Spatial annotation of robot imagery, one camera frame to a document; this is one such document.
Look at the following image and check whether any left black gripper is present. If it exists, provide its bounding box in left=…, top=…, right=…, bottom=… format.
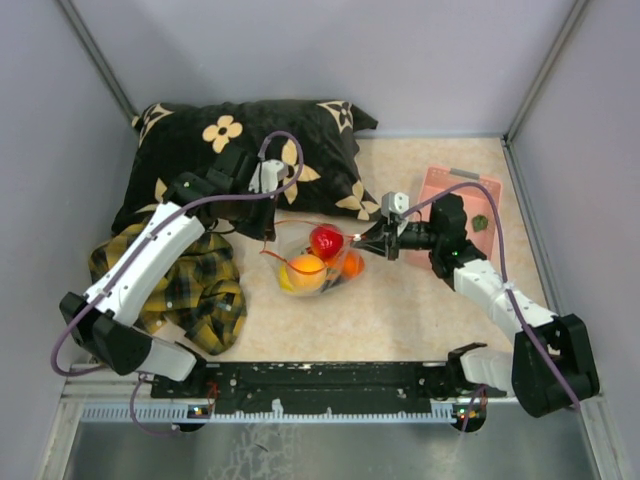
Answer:
left=227, top=183, right=279, bottom=241

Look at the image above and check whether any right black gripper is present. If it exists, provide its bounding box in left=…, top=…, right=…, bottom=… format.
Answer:
left=351, top=214, right=442, bottom=261

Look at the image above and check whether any orange tangerine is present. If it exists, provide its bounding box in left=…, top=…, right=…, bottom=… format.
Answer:
left=341, top=250, right=365, bottom=279

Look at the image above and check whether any red apple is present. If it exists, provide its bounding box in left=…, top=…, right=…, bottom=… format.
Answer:
left=309, top=225, right=344, bottom=260

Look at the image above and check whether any clear zip top bag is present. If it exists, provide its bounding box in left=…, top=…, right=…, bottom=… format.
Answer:
left=260, top=219, right=366, bottom=297

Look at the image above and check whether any yellow-orange peach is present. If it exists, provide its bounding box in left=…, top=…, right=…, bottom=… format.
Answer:
left=286, top=254, right=328, bottom=294

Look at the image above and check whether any yellow lemon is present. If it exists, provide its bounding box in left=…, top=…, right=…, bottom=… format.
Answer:
left=278, top=264, right=294, bottom=292

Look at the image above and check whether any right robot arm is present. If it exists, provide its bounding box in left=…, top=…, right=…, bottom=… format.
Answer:
left=353, top=190, right=600, bottom=418

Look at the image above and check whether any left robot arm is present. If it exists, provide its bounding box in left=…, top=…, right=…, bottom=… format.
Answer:
left=58, top=150, right=288, bottom=397

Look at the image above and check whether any black floral pillow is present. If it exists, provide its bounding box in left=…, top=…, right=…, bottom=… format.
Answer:
left=111, top=100, right=381, bottom=234

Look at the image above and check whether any loose green leaf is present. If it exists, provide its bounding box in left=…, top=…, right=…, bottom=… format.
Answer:
left=471, top=214, right=489, bottom=232

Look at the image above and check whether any pink plastic basket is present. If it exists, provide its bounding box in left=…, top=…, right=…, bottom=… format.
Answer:
left=411, top=166, right=502, bottom=259

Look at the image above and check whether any yellow plaid shirt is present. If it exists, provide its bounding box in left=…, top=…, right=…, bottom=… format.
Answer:
left=88, top=211, right=248, bottom=357

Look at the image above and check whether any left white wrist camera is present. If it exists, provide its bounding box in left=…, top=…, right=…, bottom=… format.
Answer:
left=248, top=159, right=288, bottom=194

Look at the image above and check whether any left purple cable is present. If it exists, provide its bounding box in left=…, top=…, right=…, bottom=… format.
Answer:
left=51, top=130, right=304, bottom=439

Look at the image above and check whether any purple cable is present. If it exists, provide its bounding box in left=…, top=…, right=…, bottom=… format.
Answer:
left=399, top=180, right=582, bottom=434
left=51, top=130, right=304, bottom=439

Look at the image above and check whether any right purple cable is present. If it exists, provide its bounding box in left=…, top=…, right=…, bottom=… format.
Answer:
left=399, top=180, right=582, bottom=434

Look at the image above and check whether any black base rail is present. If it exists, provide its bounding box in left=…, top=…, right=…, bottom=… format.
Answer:
left=151, top=361, right=478, bottom=414

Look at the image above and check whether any white cable duct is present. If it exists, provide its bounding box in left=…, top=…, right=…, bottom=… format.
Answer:
left=79, top=400, right=465, bottom=425

